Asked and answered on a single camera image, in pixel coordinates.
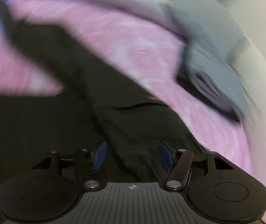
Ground black trousers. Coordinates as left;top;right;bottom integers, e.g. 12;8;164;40
0;0;206;223

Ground folded dark garment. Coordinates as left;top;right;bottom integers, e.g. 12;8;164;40
174;72;244;123

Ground cream padded headboard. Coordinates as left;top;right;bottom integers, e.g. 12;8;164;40
221;0;266;224

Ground pink floral bed sheet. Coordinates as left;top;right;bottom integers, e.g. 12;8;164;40
0;0;253;173

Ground folded grey garment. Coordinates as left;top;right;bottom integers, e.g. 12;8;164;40
166;0;247;119

